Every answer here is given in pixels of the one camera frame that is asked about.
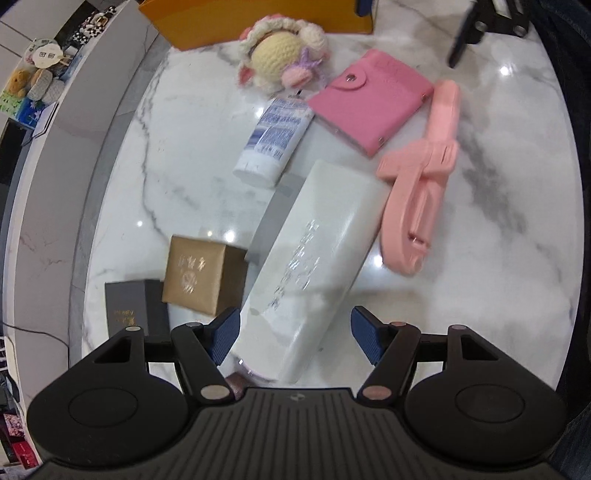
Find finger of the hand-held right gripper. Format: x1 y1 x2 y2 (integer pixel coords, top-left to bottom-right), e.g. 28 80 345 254
446 0 487 68
482 0 530 38

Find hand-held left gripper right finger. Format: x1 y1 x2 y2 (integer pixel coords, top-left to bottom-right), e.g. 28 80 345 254
350 306 502 404

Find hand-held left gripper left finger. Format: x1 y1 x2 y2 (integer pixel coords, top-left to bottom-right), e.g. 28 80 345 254
90 307 242 404

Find gold box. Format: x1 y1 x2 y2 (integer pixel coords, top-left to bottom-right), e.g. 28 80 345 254
161 235 250 317

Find large white box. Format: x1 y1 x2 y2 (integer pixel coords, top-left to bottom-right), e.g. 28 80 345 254
228 159 391 386

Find black box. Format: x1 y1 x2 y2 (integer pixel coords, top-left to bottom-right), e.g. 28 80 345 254
105 279 171 342

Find pink snap wallet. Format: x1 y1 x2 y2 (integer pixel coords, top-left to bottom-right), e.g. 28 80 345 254
307 50 435 158

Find crocheted bunny doll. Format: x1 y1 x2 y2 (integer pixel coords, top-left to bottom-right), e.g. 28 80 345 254
237 14 329 90

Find white tube with blue print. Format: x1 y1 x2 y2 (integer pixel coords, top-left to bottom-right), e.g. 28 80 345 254
232 95 315 188

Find orange cardboard box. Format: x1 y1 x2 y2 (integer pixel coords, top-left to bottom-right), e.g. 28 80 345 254
139 0 377 51

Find pink selfie stick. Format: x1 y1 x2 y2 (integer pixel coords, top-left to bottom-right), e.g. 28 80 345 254
375 79 462 277

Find white TV cabinet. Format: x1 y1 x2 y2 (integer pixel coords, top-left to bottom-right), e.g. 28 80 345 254
0 0 171 352

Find blue printed box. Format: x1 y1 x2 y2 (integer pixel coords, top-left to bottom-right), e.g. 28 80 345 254
18 99 58 125

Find grey knitted pot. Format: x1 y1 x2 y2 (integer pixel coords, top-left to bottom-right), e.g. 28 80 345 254
28 71 65 100

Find brown teddy bear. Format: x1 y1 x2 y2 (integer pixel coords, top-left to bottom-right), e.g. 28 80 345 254
4 69 28 99

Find black and white checkered toys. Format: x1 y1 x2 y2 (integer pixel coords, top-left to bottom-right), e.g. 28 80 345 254
69 9 116 47

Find black floor cable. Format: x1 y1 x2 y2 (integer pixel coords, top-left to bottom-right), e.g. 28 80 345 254
0 322 71 365

